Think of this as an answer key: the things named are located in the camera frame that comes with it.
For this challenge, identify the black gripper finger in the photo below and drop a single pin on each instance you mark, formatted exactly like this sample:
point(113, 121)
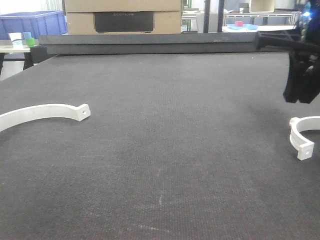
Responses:
point(290, 40)
point(303, 82)

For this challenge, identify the white curved pipe clamp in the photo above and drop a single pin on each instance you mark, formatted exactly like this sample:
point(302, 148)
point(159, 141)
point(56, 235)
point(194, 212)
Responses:
point(43, 111)
point(303, 145)

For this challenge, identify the blue tray in background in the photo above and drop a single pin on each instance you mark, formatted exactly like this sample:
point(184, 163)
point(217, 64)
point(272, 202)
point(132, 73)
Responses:
point(250, 27)

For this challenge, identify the pink cube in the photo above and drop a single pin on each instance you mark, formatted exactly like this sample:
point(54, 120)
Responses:
point(238, 23)

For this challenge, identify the cardboard box with black print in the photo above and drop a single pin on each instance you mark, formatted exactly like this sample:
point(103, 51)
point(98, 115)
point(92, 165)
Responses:
point(92, 17)

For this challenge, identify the blue plastic crate background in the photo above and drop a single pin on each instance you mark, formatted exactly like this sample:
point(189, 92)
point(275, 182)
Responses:
point(38, 23)

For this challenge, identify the green small cup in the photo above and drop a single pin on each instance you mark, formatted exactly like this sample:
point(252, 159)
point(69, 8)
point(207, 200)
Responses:
point(30, 42)

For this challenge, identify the blue small cup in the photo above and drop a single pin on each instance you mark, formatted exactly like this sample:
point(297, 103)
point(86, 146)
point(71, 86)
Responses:
point(27, 35)

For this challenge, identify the white paper cup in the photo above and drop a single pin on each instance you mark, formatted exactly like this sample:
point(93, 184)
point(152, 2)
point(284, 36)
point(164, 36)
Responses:
point(16, 40)

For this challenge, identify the light side table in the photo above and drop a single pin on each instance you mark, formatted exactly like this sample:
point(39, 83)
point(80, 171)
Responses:
point(14, 59)

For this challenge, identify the aluminium frame shelf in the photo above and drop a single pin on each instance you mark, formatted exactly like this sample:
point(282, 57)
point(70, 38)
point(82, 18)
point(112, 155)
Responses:
point(263, 12)

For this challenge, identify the black vertical post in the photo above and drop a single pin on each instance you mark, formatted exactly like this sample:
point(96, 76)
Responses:
point(207, 9)

